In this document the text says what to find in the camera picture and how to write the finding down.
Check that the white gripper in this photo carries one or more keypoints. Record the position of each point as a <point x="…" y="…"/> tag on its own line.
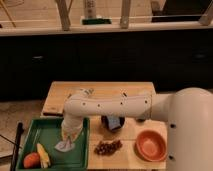
<point x="71" y="127"/>

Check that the grey towel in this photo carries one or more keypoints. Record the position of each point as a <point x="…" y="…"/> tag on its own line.
<point x="64" y="146"/>

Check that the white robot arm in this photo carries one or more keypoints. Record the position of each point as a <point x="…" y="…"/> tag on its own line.
<point x="188" y="113"/>

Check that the green plastic tray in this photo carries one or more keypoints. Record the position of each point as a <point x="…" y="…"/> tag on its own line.
<point x="47" y="132"/>

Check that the brown grape bunch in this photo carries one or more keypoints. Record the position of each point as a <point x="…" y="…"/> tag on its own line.
<point x="107" y="148"/>

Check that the yellow toy corn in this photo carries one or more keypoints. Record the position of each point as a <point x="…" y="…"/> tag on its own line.
<point x="44" y="157"/>

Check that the wooden table board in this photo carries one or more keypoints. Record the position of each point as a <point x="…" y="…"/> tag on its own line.
<point x="126" y="158"/>

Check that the black pot with blue item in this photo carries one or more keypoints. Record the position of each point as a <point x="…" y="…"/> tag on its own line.
<point x="112" y="123"/>

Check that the orange toy fruit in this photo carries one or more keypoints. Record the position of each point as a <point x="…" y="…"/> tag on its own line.
<point x="32" y="160"/>

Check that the black pole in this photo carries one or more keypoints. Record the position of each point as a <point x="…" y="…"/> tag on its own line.
<point x="17" y="146"/>

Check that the orange bowl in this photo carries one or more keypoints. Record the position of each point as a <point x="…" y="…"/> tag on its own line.
<point x="151" y="146"/>

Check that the green based white bottle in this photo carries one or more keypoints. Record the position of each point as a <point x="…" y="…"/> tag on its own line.
<point x="90" y="17"/>

